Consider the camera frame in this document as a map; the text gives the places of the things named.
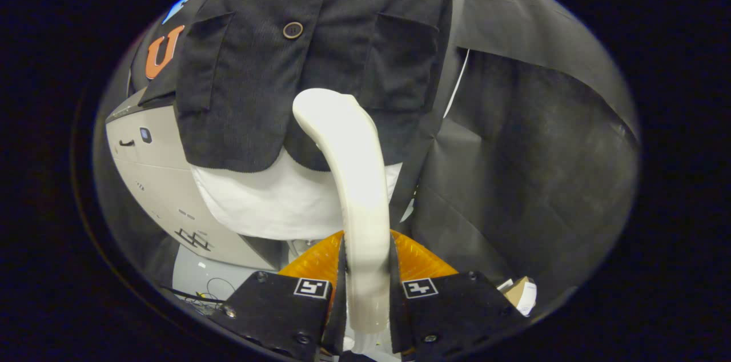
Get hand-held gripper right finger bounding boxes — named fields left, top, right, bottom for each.
left=390, top=230, right=523, bottom=358

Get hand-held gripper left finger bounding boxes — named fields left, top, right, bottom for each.
left=214, top=231, right=348, bottom=358

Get white garment steamer head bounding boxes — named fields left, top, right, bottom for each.
left=292, top=88, right=392, bottom=334

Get black button jacket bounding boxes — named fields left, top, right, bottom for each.
left=139, top=0, right=457, bottom=226

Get cardboard box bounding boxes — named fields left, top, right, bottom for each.
left=497, top=276, right=537, bottom=317

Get white mannequin torso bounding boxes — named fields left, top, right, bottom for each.
left=191, top=0, right=415, bottom=241

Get black backdrop cloth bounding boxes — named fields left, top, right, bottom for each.
left=94, top=0, right=640, bottom=305

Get grey cabinet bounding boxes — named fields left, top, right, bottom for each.
left=106, top=88, right=283, bottom=271

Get black floor cables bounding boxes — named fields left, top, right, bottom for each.
left=163, top=276, right=240, bottom=314

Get thin white cord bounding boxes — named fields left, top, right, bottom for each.
left=443, top=48, right=470, bottom=118

